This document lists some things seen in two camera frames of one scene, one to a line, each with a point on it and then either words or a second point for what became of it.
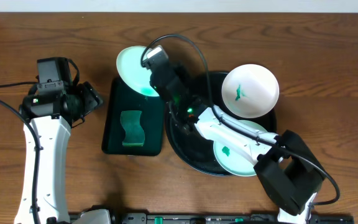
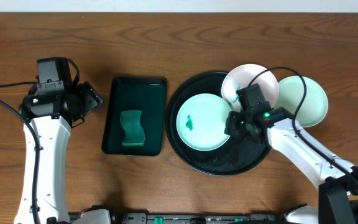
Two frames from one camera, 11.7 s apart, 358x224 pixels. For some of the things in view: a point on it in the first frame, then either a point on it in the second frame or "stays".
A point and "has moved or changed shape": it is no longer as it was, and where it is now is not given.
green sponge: x=135 y=134 stays
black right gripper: x=176 y=70 -> x=230 y=127
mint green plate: x=234 y=161 has moved or changed shape
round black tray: x=191 y=147 stays
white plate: x=250 y=91 stays
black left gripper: x=89 y=98 stays
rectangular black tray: x=121 y=98 stays
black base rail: x=219 y=218 stays
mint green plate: x=132 y=73 -> x=315 y=106
